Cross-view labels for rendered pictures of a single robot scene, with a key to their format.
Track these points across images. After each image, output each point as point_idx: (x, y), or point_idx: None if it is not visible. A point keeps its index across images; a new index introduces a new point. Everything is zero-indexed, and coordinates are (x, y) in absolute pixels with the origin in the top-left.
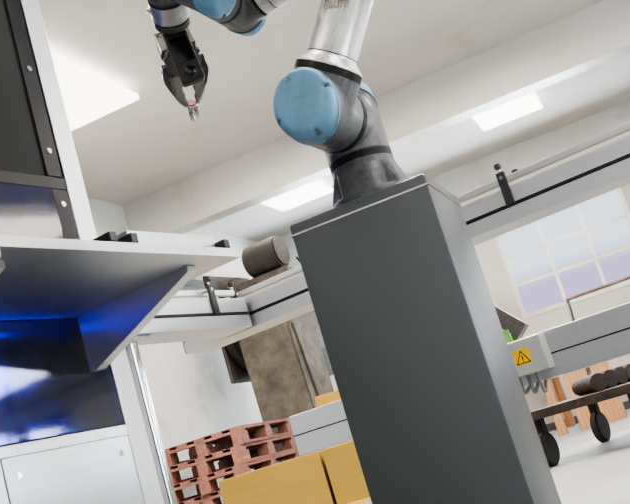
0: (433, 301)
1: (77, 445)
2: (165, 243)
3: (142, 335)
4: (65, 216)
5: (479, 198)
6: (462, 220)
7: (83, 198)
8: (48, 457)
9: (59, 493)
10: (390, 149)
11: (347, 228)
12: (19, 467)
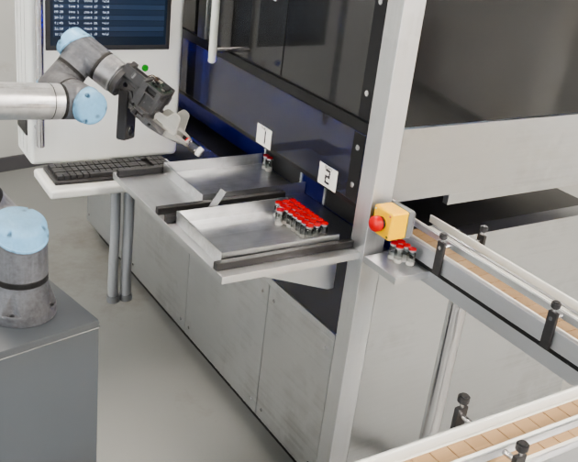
0: None
1: (304, 316)
2: (193, 235)
3: None
4: (355, 159)
5: None
6: None
7: (376, 148)
8: (288, 306)
9: (286, 329)
10: None
11: None
12: (275, 297)
